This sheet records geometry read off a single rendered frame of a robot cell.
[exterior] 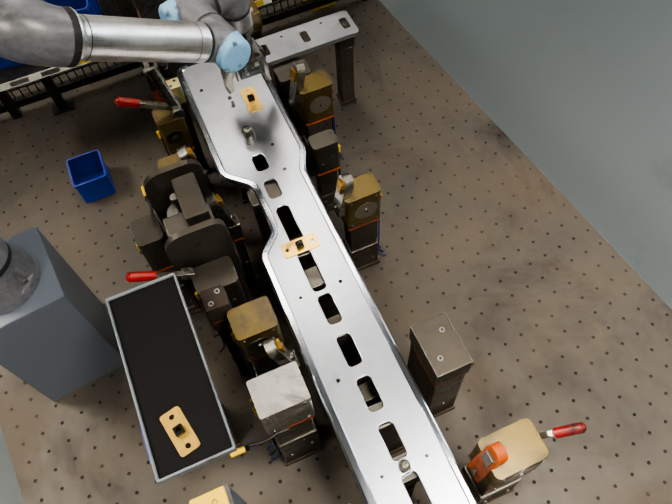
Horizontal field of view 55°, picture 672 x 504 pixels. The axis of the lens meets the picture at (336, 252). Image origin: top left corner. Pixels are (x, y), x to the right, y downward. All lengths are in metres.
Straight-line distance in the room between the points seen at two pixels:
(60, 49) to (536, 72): 2.49
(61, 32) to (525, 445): 1.05
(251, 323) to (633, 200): 1.98
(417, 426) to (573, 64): 2.37
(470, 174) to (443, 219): 0.18
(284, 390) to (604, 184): 2.02
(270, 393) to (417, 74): 1.31
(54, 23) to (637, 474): 1.49
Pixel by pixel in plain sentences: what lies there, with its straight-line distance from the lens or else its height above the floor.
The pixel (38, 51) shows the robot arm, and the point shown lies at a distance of 1.15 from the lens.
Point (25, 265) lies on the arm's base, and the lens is 1.44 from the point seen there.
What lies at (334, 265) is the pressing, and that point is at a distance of 1.43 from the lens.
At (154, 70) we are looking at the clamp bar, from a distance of 1.58.
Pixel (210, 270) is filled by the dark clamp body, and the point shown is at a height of 1.08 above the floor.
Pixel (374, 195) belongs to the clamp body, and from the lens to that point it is 1.49.
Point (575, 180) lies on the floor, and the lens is 2.91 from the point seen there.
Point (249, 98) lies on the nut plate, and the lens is 1.74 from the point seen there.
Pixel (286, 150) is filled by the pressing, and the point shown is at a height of 1.00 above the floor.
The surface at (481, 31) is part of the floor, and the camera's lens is 3.43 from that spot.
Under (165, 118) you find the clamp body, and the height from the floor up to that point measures 1.05.
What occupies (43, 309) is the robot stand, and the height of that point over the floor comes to 1.09.
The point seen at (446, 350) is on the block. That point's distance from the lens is 1.32.
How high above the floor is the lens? 2.26
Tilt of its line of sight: 60 degrees down
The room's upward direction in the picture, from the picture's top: 6 degrees counter-clockwise
